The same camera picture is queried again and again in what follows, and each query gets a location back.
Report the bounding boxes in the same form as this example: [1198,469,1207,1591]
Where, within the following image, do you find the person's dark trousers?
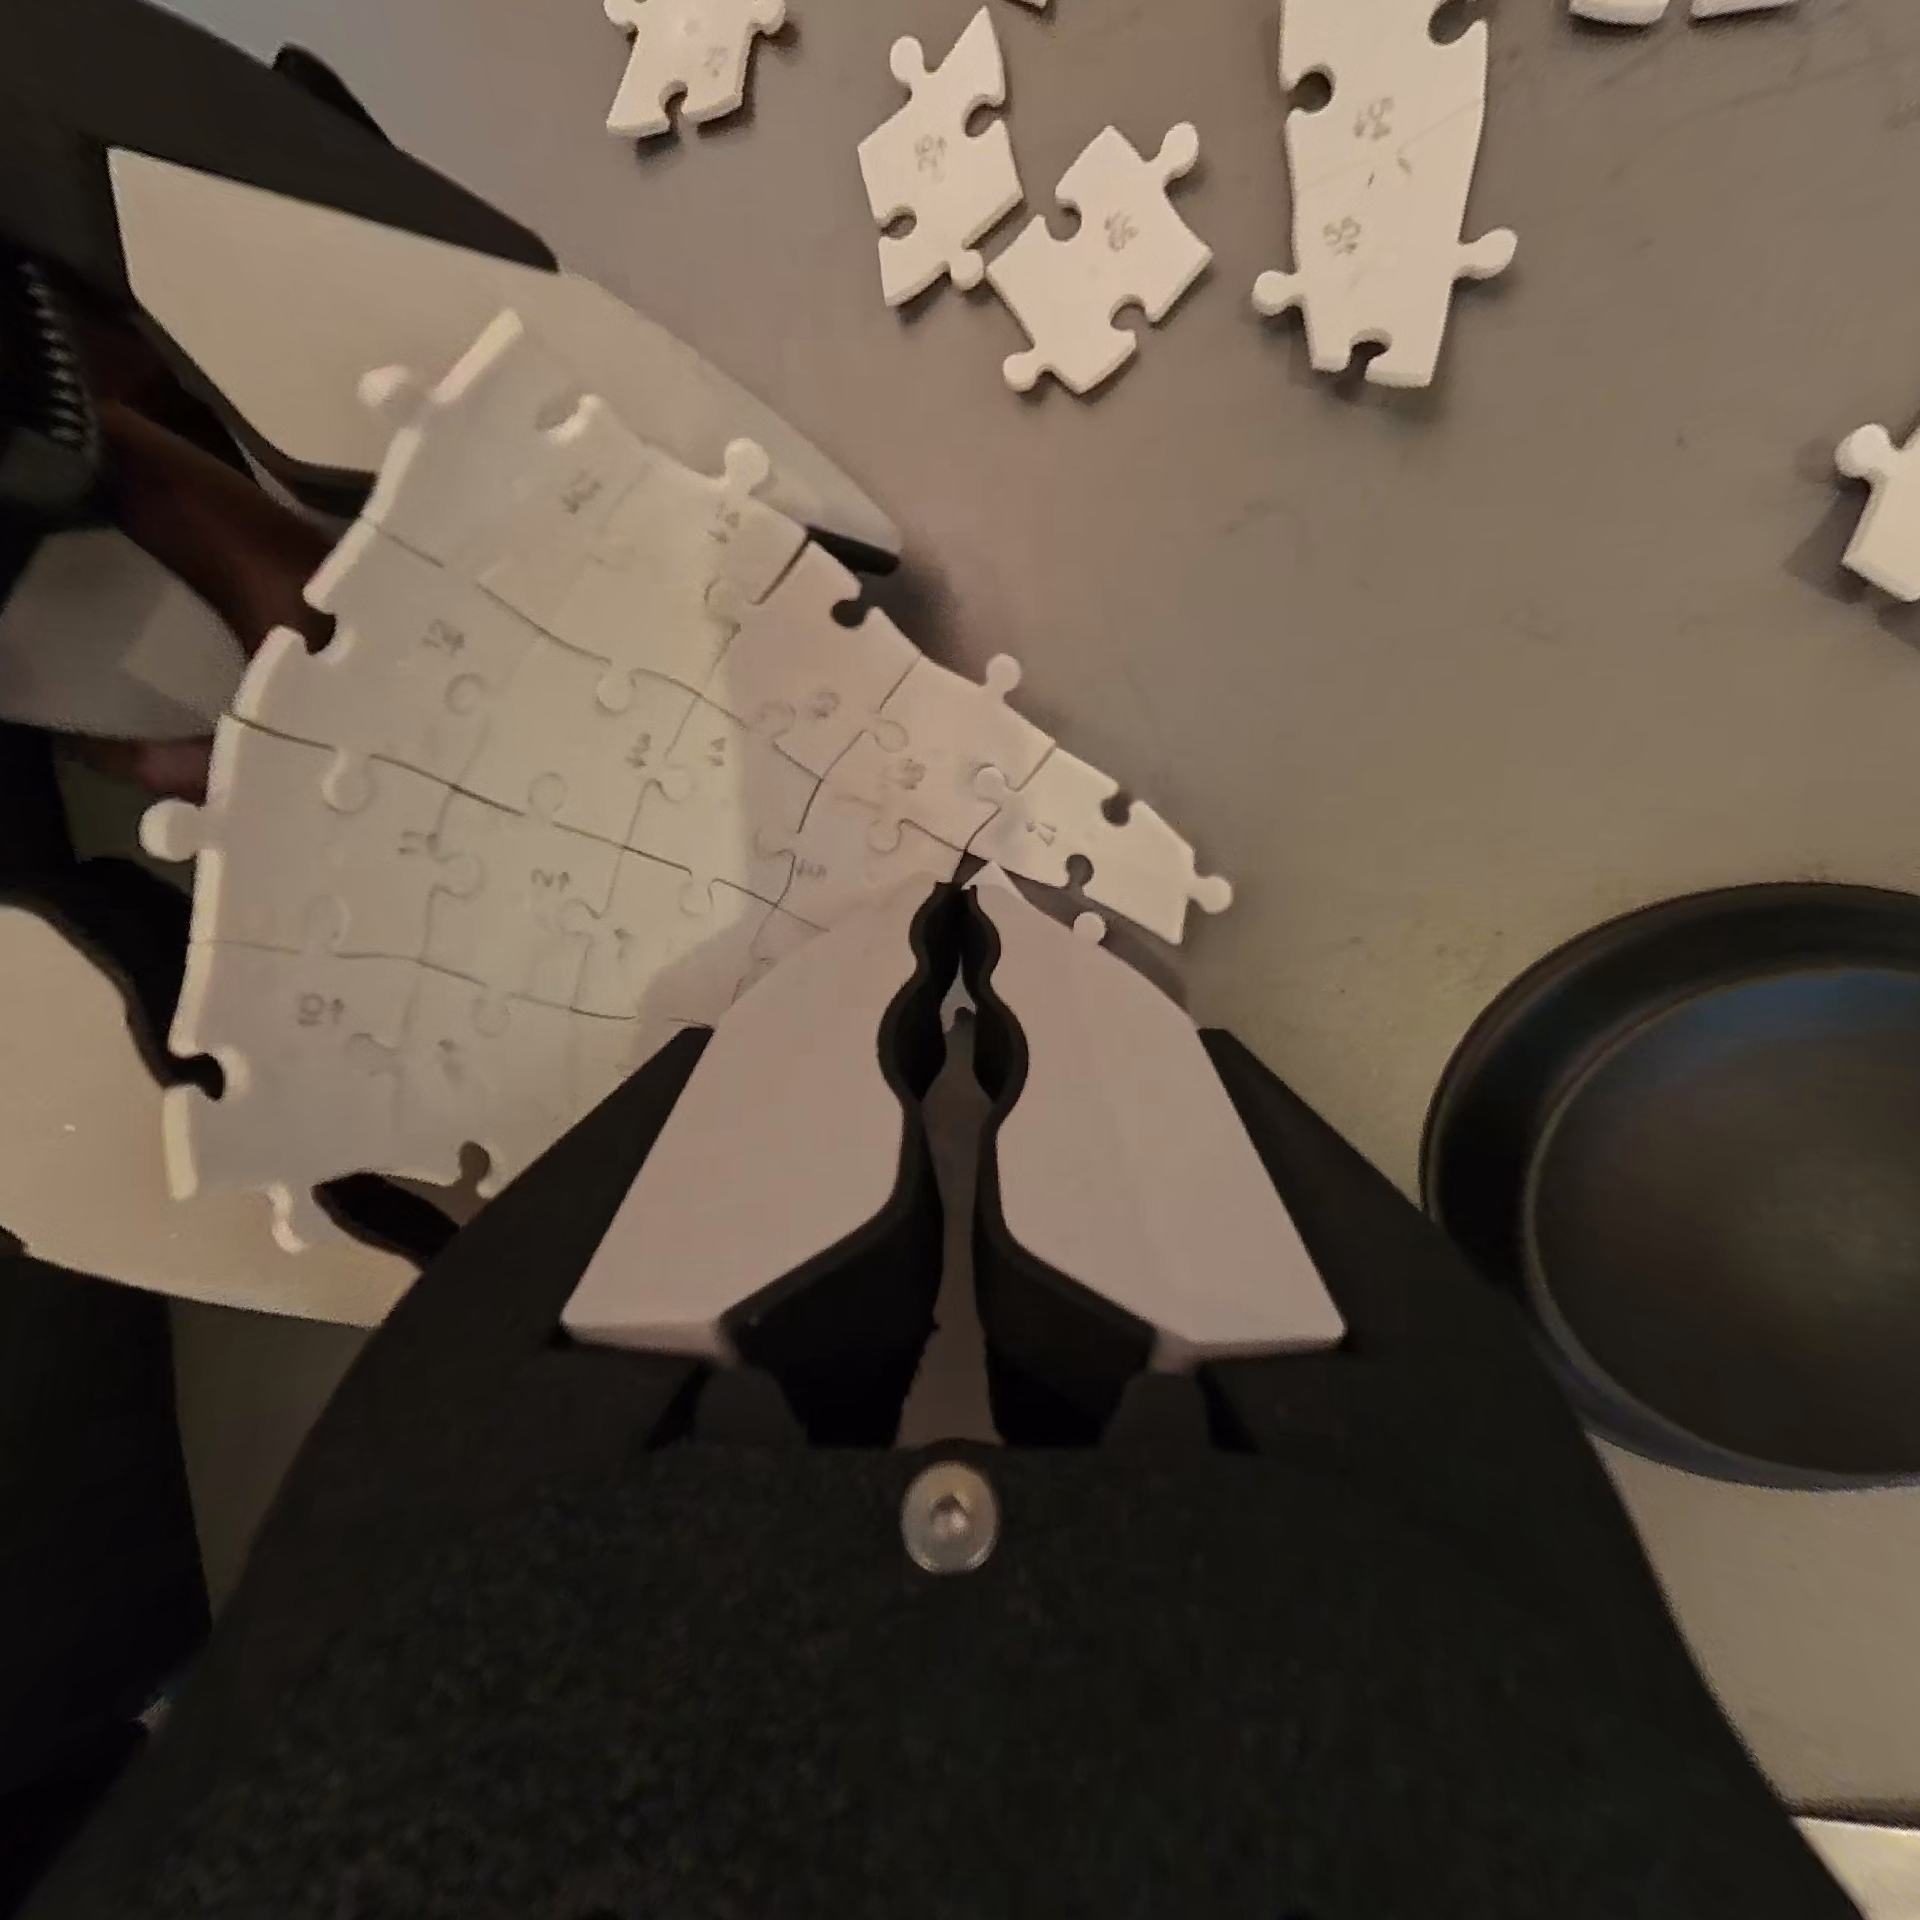
[0,1246,214,1802]

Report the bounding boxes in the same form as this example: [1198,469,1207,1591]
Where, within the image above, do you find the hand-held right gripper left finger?
[559,882,952,1448]

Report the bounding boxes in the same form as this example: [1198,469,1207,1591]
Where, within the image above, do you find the black round puzzle stand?
[1422,885,1920,1490]

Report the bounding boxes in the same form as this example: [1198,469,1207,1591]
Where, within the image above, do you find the pile of white puzzle pieces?
[600,0,1801,399]

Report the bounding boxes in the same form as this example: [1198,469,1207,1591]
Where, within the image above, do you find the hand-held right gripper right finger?
[961,885,1347,1448]

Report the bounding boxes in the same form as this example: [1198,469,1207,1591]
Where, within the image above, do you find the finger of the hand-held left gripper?
[0,870,497,1327]
[107,147,903,572]

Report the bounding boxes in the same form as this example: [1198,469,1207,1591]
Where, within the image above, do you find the assembled curved puzzle ball section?
[142,307,1234,1255]

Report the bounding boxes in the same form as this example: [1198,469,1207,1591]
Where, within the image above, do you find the white paper instruction sheet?
[1793,1814,1920,1920]

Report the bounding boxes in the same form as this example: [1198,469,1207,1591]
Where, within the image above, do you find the joined white puzzle strip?
[1839,422,1920,602]

